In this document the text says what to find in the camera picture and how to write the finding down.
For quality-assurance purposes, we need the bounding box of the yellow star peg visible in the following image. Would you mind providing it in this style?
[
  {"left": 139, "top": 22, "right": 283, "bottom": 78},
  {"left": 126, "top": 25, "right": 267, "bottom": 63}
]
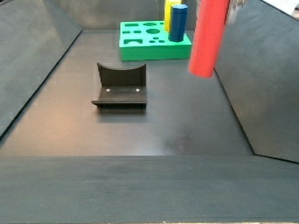
[{"left": 163, "top": 0, "right": 182, "bottom": 32}]

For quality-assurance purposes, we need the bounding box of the red oval cylinder peg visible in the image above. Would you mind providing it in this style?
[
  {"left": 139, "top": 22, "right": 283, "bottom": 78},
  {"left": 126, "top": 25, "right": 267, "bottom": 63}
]
[{"left": 190, "top": 0, "right": 230, "bottom": 78}]

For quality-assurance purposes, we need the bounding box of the black curved holder stand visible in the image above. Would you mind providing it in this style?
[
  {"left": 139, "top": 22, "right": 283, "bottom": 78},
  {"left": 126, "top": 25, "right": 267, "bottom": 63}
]
[{"left": 91, "top": 63, "right": 147, "bottom": 107}]

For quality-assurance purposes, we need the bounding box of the green shape sorting board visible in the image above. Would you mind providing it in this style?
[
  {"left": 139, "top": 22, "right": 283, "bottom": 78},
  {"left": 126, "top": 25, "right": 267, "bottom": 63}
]
[{"left": 119, "top": 21, "right": 193, "bottom": 61}]

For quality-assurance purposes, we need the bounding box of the blue hexagonal peg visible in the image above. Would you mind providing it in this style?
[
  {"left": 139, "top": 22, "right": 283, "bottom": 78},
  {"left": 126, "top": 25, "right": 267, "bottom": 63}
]
[{"left": 169, "top": 3, "right": 189, "bottom": 42}]

